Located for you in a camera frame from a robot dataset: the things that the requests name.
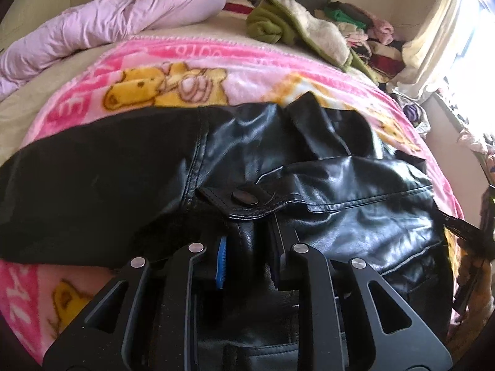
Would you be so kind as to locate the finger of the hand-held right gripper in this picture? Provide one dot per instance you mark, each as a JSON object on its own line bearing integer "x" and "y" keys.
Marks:
{"x": 464, "y": 228}

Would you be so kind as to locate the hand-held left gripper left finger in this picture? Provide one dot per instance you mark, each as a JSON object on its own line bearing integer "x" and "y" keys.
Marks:
{"x": 222, "y": 264}

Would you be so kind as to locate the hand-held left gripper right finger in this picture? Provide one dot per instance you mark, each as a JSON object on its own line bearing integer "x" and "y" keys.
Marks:
{"x": 284, "y": 274}

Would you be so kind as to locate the black leather jacket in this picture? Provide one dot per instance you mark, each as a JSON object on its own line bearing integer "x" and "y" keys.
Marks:
{"x": 116, "y": 185}

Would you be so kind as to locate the pile of mixed clothes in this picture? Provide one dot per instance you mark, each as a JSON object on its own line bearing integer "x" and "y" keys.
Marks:
{"x": 383, "y": 62}

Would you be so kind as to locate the purple patterned cloth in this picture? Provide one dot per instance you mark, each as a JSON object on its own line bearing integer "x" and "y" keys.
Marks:
{"x": 413, "y": 114}

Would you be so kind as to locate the white curtain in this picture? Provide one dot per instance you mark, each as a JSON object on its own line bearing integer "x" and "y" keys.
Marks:
{"x": 433, "y": 46}

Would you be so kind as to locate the pink printed bear blanket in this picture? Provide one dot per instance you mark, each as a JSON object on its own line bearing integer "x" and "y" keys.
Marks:
{"x": 251, "y": 77}

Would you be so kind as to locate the green and cream fleece blanket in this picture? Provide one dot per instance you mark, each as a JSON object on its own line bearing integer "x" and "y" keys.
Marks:
{"x": 267, "y": 23}

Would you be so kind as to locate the beige bed sheet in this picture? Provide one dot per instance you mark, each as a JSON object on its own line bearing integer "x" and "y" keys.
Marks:
{"x": 23, "y": 104}

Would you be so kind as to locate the red and white striped cloth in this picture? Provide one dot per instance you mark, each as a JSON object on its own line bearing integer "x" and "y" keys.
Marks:
{"x": 238, "y": 7}

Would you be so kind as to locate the lilac quilted duvet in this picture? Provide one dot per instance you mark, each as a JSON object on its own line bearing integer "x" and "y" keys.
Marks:
{"x": 116, "y": 19}

